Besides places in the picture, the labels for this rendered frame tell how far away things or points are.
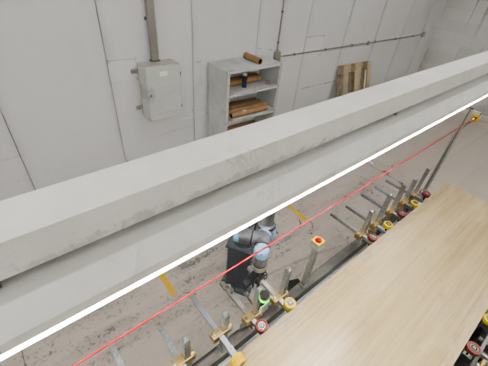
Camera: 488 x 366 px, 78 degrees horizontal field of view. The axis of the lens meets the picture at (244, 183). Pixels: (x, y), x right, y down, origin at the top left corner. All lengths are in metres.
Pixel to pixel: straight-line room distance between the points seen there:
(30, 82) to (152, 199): 3.14
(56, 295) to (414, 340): 2.12
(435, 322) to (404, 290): 0.25
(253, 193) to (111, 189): 0.24
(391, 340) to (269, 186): 1.82
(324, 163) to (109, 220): 0.43
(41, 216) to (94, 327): 2.83
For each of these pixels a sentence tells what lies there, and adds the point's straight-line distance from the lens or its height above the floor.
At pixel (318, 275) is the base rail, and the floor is 0.70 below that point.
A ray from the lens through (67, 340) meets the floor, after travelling 3.22.
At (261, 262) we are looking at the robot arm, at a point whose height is 1.31.
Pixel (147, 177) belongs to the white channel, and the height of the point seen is 2.46.
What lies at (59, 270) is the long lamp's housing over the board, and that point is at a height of 2.38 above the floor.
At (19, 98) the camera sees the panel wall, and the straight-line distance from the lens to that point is 3.54.
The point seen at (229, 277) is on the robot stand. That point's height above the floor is 0.14.
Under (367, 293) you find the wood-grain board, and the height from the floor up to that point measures 0.90.
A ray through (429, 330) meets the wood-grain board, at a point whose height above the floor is 0.90.
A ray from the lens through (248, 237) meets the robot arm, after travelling 1.83.
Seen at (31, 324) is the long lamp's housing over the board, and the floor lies 2.35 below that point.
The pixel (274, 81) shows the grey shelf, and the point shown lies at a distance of 4.48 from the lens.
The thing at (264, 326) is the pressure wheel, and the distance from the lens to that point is 2.04.
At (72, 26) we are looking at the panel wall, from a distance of 3.45.
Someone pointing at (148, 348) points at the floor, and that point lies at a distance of 3.00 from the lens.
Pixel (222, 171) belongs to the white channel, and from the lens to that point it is 0.46.
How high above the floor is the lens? 2.71
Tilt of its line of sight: 38 degrees down
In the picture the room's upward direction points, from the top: 6 degrees clockwise
